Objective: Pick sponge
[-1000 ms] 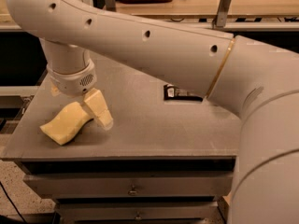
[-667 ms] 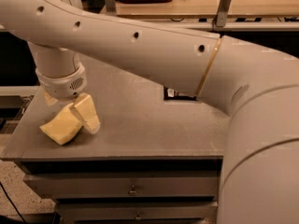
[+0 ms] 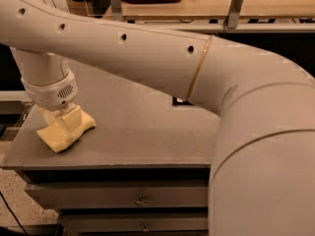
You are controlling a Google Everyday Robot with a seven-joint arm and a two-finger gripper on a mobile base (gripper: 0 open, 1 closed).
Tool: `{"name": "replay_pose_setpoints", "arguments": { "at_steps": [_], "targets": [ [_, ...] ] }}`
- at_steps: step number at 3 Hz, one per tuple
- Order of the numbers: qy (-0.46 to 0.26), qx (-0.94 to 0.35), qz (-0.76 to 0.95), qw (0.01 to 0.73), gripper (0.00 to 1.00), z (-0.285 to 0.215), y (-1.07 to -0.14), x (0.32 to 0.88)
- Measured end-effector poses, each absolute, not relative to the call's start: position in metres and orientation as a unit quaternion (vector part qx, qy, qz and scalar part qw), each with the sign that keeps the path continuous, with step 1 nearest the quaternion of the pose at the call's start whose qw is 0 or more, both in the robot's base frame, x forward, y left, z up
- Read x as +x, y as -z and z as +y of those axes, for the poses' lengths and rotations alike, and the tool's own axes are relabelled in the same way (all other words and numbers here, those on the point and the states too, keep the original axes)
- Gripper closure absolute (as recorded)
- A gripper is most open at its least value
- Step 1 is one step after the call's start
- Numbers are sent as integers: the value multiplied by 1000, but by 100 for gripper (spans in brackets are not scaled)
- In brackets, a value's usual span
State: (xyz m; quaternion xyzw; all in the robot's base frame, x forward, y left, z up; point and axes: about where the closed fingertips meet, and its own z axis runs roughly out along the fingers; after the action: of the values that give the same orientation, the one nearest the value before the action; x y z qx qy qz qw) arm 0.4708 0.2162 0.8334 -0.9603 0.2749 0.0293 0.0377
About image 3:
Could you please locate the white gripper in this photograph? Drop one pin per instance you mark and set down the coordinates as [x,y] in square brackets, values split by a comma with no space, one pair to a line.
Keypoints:
[49,93]

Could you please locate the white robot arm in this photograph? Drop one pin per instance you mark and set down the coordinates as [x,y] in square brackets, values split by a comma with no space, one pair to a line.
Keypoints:
[262,178]

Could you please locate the middle metal bracket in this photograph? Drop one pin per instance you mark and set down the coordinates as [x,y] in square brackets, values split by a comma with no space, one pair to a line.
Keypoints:
[116,10]

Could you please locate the yellow sponge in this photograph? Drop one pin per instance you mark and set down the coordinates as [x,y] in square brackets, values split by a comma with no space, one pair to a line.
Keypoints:
[63,129]

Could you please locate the metal bracket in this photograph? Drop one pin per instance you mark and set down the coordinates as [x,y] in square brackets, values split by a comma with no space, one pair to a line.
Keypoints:
[116,10]
[232,19]

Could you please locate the lower grey drawer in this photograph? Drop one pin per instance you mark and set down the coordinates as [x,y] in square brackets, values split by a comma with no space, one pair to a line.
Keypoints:
[134,222]

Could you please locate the right metal bracket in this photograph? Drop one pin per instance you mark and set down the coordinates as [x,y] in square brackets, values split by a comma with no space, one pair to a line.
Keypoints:
[232,19]

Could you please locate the black snack bar wrapper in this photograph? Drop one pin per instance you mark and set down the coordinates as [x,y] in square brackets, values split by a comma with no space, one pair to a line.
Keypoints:
[177,101]

